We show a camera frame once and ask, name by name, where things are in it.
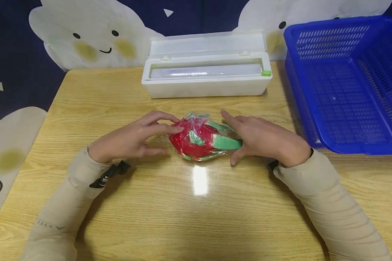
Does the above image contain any cling film roll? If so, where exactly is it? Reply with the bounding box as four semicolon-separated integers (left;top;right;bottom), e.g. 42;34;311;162
150;64;264;80

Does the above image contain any person's left forearm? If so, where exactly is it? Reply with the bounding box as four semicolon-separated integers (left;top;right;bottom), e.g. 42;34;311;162
19;146;126;261

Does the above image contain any person's left hand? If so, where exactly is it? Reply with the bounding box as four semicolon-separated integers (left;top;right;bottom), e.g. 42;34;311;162
87;110;185;164

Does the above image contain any person's right hand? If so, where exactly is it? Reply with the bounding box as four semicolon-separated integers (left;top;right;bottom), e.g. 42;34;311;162
220;109;313;168

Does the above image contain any film-wrapped red dragon fruit toy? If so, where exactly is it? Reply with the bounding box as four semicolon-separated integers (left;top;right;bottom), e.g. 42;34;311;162
167;111;244;162

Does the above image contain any white cling film dispenser box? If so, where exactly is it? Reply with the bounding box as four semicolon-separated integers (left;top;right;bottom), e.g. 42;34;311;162
140;30;273;99

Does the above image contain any blue plastic basket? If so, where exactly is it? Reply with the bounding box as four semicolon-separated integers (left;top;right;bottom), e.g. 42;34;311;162
283;15;392;156

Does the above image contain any person's right forearm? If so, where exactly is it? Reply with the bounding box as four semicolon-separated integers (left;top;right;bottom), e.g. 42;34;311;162
272;148;392;261

